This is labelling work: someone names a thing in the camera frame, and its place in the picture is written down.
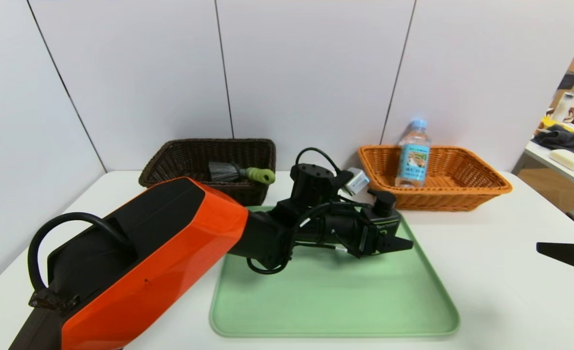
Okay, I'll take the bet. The clear water bottle blue cap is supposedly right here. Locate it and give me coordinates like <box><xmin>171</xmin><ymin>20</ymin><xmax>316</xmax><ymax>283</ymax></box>
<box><xmin>395</xmin><ymin>119</ymin><xmax>432</xmax><ymax>188</ymax></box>

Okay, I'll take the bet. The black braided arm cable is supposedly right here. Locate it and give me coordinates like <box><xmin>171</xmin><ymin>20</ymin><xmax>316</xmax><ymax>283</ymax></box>
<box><xmin>27</xmin><ymin>212</ymin><xmax>133</xmax><ymax>313</ymax></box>

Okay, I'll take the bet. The white soap block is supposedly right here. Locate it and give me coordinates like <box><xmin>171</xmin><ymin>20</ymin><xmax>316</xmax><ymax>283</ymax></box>
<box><xmin>547</xmin><ymin>149</ymin><xmax>574</xmax><ymax>172</ymax></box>

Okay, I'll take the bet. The orange wicker basket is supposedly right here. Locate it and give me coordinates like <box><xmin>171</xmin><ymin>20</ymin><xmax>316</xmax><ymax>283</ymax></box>
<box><xmin>358</xmin><ymin>145</ymin><xmax>513</xmax><ymax>212</ymax></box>

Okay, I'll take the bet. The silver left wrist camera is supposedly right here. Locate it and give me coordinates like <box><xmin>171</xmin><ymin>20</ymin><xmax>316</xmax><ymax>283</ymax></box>
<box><xmin>344</xmin><ymin>167</ymin><xmax>371</xmax><ymax>196</ymax></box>

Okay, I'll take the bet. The thin black left wrist cable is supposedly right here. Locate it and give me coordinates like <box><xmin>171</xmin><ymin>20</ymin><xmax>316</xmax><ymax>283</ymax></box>
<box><xmin>245</xmin><ymin>147</ymin><xmax>366</xmax><ymax>276</ymax></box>

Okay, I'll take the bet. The white plastic bottle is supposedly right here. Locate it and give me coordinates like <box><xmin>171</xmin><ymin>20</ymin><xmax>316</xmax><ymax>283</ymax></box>
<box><xmin>551</xmin><ymin>92</ymin><xmax>573</xmax><ymax>124</ymax></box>

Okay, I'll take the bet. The dark grey cloth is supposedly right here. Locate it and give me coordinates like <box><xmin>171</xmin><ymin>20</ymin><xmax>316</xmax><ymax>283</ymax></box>
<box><xmin>531</xmin><ymin>125</ymin><xmax>574</xmax><ymax>165</ymax></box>

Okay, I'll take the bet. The yellow background item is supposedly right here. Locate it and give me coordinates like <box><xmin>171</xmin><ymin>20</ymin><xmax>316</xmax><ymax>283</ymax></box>
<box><xmin>539</xmin><ymin>118</ymin><xmax>567</xmax><ymax>133</ymax></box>

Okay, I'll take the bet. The black pump bottle green label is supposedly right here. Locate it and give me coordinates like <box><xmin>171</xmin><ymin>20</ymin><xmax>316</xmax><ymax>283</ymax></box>
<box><xmin>365</xmin><ymin>189</ymin><xmax>402</xmax><ymax>240</ymax></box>

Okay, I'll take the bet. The dark brown wicker basket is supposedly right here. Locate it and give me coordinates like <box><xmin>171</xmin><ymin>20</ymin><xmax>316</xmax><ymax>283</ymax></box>
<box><xmin>138</xmin><ymin>138</ymin><xmax>277</xmax><ymax>207</ymax></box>

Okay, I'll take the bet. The light green plastic tray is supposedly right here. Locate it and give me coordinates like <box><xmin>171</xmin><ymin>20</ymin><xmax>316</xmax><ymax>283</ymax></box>
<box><xmin>209</xmin><ymin>206</ymin><xmax>460</xmax><ymax>338</ymax></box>

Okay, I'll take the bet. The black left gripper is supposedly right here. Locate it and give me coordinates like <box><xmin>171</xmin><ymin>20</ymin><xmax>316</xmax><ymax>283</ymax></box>
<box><xmin>324</xmin><ymin>209</ymin><xmax>414</xmax><ymax>257</ymax></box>

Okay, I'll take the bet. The grey brush with green handle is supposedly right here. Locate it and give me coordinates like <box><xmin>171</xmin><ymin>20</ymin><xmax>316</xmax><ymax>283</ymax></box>
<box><xmin>208</xmin><ymin>161</ymin><xmax>277</xmax><ymax>186</ymax></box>

